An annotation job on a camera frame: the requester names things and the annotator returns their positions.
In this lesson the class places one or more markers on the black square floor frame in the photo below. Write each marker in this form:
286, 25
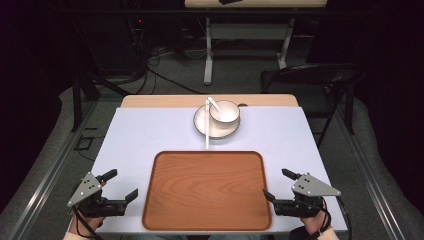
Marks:
85, 143

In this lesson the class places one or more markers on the white ceramic spoon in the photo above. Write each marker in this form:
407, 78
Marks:
214, 104

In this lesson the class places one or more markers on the black metal stand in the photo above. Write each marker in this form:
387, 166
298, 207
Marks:
83, 86

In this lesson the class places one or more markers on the white-legged desk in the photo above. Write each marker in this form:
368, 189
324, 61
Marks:
248, 31

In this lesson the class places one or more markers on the person's right hand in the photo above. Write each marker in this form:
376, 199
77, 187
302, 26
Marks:
312, 224

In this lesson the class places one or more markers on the white round plate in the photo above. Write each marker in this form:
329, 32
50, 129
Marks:
202, 125

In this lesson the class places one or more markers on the black equipment with red light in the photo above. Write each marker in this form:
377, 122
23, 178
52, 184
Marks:
139, 30

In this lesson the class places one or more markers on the white ceramic bowl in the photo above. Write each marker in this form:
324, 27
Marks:
230, 115

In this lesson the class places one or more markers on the brown wooden tray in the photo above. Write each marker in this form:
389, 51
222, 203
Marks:
206, 190

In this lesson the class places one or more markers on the aluminium floor rail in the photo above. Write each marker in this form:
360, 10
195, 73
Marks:
50, 180
370, 180

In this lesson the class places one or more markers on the white table mat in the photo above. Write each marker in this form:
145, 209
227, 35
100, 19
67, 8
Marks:
140, 140

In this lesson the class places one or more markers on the light wooden table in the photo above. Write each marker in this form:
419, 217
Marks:
160, 100

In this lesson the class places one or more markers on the person's left hand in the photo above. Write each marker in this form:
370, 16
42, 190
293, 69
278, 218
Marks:
90, 222

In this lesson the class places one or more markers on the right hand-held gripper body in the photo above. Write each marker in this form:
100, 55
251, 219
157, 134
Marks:
310, 187

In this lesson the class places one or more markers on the black folding chair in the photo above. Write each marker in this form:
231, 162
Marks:
316, 75

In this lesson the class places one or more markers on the black object on desk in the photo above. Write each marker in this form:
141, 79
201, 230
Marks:
230, 1

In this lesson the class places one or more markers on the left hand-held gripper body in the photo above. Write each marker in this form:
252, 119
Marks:
87, 190

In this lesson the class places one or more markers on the white chopsticks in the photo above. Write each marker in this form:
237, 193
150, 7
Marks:
207, 133

